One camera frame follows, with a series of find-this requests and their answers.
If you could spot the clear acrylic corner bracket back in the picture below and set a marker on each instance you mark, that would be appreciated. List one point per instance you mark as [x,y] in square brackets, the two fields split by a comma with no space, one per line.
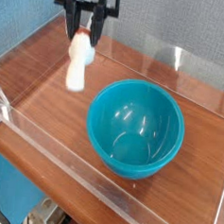
[88,23]

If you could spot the clear acrylic barrier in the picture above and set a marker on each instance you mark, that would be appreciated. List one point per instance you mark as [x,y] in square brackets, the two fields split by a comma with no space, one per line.
[168,64]
[55,159]

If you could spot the clear acrylic front barrier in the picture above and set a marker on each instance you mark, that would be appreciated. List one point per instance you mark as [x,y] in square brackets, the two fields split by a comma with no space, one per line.
[55,159]

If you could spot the white device under table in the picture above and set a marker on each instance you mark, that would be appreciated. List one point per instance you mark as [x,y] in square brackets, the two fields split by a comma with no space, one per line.
[45,212]

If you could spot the white plush mushroom brown cap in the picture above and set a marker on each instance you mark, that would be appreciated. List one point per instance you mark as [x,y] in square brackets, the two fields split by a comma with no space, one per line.
[81,54]

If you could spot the blue plastic bowl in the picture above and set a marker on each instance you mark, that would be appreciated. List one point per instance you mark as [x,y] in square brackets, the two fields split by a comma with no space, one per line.
[135,127]

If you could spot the clear acrylic back barrier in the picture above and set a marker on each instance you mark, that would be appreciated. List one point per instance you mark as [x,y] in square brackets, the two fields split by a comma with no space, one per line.
[168,64]

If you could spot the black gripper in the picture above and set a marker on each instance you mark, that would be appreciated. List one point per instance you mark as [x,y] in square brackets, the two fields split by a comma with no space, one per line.
[101,8]

